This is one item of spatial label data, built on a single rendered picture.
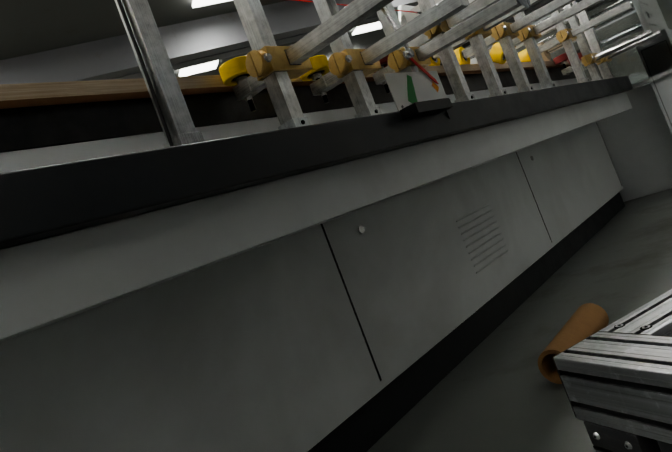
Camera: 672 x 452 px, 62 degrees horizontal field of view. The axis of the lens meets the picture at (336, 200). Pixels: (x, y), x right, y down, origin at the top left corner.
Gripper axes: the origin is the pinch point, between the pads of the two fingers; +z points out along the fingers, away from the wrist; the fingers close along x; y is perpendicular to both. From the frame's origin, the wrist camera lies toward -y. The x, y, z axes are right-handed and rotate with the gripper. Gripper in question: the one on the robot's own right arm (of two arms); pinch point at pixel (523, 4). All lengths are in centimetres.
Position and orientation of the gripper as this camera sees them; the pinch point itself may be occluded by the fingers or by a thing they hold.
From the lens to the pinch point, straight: 144.1
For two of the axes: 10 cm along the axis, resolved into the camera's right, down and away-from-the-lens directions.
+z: 3.6, 9.3, -0.4
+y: 7.0, -3.0, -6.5
